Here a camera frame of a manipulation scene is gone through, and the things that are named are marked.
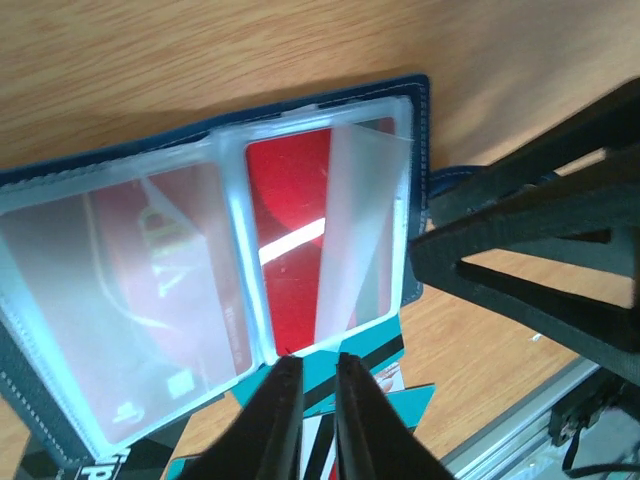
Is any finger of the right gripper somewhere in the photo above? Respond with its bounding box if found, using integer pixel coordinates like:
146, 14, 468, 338
431, 78, 639, 227
409, 146, 639, 370

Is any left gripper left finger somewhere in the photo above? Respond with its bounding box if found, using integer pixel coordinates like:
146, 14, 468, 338
180, 356, 303, 480

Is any red card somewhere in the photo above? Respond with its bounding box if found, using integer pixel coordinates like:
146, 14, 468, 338
87, 163, 255, 426
246, 129, 332, 355

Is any teal card left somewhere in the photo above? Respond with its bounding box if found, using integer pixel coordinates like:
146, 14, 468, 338
165, 455, 204, 480

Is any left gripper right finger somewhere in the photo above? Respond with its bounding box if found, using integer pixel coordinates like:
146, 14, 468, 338
335, 380, 453, 479

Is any navy blue card holder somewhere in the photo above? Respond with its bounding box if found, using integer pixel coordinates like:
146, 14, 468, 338
1, 74, 472, 468

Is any aluminium rail frame front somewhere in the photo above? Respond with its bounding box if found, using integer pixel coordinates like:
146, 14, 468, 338
442, 357, 640, 480

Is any teal card right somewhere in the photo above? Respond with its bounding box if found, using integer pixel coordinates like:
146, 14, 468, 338
231, 316, 435, 431

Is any red card bottom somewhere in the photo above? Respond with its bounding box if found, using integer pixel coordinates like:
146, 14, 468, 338
246, 129, 332, 355

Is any black card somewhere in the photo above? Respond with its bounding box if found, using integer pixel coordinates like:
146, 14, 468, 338
14, 439, 175, 480

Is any white card under teal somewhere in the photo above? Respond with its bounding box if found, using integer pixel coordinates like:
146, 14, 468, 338
299, 413, 336, 480

